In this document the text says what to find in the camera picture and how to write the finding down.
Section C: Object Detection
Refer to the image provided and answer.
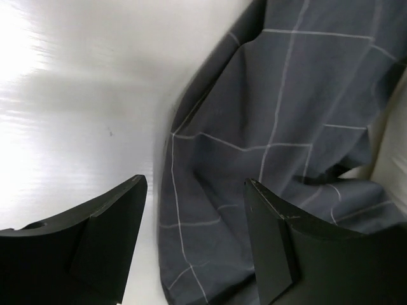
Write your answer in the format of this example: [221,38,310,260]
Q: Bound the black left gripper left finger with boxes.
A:
[1,175,147,304]

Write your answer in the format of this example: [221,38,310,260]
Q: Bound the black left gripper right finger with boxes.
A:
[244,179,406,304]

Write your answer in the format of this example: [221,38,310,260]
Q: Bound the white pillow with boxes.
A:
[342,71,406,213]

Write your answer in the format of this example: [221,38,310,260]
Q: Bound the dark grey checked pillowcase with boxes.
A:
[158,1,406,304]

